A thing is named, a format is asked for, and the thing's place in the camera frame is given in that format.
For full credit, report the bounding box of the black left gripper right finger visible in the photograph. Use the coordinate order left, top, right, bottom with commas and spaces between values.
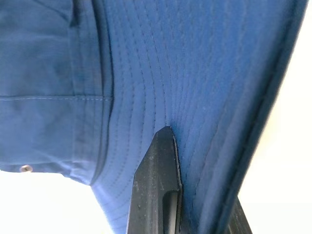
225, 196, 254, 234

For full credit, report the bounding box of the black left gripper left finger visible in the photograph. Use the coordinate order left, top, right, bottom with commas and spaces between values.
126, 125, 183, 234

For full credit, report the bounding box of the blue bucket hat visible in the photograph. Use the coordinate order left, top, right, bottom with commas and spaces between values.
0, 0, 310, 234

